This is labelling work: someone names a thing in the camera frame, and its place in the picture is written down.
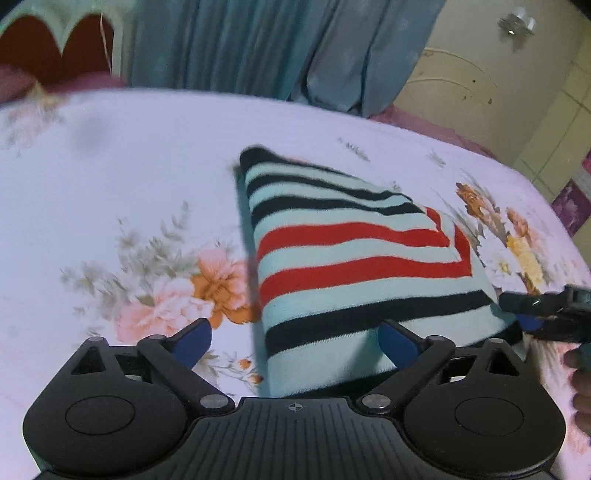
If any striped purple pillow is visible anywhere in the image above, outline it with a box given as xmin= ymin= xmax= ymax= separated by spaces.
xmin=0 ymin=65 xmax=37 ymax=105

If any person's right hand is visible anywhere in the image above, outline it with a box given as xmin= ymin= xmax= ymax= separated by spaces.
xmin=565 ymin=346 xmax=591 ymax=437

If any pink under sheet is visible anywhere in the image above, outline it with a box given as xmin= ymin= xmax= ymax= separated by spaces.
xmin=369 ymin=103 xmax=497 ymax=158

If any plain purple pillow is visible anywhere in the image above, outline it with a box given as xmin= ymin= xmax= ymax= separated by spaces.
xmin=45 ymin=71 xmax=126 ymax=97

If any white wall fixture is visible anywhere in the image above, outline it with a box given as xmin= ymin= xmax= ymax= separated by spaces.
xmin=497 ymin=6 xmax=537 ymax=38

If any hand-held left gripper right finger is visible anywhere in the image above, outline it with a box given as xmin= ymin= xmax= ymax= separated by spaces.
xmin=355 ymin=319 xmax=528 ymax=415

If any purple floral cloth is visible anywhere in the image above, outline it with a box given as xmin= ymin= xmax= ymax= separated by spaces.
xmin=550 ymin=152 xmax=591 ymax=237

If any red scalloped headboard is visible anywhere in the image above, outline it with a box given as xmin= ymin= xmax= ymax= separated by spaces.
xmin=0 ymin=0 xmax=136 ymax=89

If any blue-grey curtain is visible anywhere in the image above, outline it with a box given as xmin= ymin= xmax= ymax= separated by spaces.
xmin=131 ymin=0 xmax=447 ymax=117

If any floral bed sheet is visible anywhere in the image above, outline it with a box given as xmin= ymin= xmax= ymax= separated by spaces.
xmin=0 ymin=88 xmax=591 ymax=480

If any striped towel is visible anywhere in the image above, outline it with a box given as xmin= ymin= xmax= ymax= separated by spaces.
xmin=237 ymin=145 xmax=525 ymax=400

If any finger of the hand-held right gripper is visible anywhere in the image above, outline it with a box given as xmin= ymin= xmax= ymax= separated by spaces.
xmin=515 ymin=314 xmax=591 ymax=344
xmin=499 ymin=285 xmax=591 ymax=318

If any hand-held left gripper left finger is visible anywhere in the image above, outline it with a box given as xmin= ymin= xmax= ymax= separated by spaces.
xmin=68 ymin=318 xmax=236 ymax=415

